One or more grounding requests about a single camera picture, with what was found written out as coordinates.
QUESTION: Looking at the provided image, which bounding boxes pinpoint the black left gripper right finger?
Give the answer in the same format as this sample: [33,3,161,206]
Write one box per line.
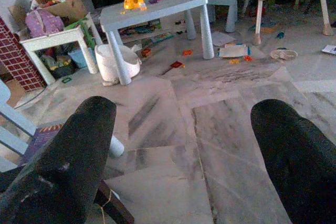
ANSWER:
[250,99,336,224]

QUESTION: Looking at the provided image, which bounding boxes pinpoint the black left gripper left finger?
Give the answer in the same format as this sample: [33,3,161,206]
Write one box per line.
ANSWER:
[0,95,118,224]

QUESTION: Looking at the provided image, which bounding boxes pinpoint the purple picture book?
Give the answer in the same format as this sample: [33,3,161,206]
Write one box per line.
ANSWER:
[19,124,64,167]

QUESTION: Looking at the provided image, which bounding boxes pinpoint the dark brown wooden bar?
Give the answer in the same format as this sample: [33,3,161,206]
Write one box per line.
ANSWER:
[93,179,135,224]

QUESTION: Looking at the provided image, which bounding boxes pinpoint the white plastic bucket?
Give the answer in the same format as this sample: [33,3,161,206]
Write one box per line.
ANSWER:
[94,44,142,82]

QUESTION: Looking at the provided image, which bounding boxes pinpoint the blue plastic bin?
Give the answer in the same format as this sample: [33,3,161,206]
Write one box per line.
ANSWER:
[67,48,96,69]

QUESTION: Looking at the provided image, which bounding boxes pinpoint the round beige dish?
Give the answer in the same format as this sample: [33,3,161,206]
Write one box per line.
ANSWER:
[270,48,299,62]

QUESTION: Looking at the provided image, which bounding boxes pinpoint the red brick pattern box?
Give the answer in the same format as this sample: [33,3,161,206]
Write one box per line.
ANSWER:
[0,16,48,92]

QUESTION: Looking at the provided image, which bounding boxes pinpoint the white printed book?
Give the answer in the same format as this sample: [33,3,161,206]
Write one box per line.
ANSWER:
[321,45,336,56]

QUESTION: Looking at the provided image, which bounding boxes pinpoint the small white wooden table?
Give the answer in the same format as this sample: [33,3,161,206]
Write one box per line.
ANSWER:
[19,13,103,86]

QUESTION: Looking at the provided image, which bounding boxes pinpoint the purple fabric bag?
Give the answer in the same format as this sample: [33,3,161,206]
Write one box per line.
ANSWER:
[25,8,65,38]

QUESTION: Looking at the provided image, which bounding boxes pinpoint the red toy shovel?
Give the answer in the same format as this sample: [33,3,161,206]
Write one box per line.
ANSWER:
[161,61,186,76]

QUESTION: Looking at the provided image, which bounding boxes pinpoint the white paper sheet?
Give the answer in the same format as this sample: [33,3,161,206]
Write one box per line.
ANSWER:
[211,31,237,47]

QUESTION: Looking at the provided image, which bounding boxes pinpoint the cardboard box of toys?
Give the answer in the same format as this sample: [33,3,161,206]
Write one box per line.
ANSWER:
[33,0,88,25]

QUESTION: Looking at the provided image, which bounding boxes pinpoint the orange dome toy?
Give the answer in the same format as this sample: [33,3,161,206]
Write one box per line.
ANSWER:
[123,0,147,12]

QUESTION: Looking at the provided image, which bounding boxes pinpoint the light blue plastic kids table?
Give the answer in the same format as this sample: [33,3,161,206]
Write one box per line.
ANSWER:
[100,0,215,86]

